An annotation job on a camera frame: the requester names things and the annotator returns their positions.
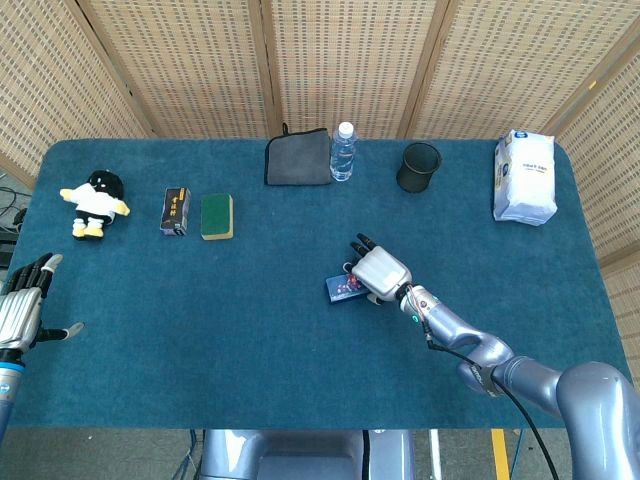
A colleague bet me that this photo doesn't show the white metal table leg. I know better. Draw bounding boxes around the white metal table leg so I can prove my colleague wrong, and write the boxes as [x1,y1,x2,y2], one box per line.
[428,429,444,480]

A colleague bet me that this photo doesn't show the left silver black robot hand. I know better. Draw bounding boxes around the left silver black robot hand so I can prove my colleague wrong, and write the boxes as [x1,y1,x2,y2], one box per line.
[0,253,85,351]

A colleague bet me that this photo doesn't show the folded grey cloth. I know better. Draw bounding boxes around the folded grey cloth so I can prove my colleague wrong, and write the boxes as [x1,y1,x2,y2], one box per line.
[263,122,334,187]

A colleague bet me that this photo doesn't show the small dark printed box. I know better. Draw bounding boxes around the small dark printed box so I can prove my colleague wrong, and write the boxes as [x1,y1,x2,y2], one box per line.
[159,186,192,237]

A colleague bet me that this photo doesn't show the white tissue pack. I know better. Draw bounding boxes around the white tissue pack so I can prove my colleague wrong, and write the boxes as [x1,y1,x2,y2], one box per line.
[492,127,559,227]

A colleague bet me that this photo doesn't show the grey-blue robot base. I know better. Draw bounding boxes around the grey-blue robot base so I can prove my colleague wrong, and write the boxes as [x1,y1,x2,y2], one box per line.
[199,428,416,480]

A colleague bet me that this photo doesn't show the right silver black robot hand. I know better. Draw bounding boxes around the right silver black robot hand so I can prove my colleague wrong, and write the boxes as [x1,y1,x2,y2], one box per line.
[341,232,414,305]

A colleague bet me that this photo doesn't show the black floor cables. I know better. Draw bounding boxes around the black floor cables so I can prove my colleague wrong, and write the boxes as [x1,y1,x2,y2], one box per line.
[0,185,29,236]

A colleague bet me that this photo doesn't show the black mesh pen cup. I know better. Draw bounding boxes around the black mesh pen cup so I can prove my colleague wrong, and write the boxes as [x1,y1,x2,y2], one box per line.
[396,141,443,194]

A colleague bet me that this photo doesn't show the blue glasses case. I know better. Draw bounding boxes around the blue glasses case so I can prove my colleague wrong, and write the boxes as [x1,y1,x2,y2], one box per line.
[325,272,369,304]

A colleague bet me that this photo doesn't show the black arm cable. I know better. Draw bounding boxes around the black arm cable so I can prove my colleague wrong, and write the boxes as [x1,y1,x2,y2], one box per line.
[424,334,559,480]

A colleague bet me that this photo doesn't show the blue cable bundle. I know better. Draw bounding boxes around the blue cable bundle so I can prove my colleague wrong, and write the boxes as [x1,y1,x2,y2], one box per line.
[174,429,202,480]

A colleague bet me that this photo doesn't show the clear plastic water bottle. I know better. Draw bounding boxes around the clear plastic water bottle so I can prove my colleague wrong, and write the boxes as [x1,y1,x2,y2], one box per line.
[329,121,358,183]

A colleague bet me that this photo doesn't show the black white penguin plush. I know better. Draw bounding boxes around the black white penguin plush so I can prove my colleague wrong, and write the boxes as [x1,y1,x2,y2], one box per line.
[59,169,132,242]

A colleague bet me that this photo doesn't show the green yellow sponge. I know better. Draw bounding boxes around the green yellow sponge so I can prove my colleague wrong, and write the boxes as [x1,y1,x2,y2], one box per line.
[199,193,235,242]

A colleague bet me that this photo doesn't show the woven bamboo folding screen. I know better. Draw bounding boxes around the woven bamboo folding screen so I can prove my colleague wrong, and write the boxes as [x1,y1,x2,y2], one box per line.
[0,0,640,381]

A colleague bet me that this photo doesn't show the blue felt table mat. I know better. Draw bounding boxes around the blue felt table mat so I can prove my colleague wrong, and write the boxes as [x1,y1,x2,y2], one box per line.
[0,138,639,431]

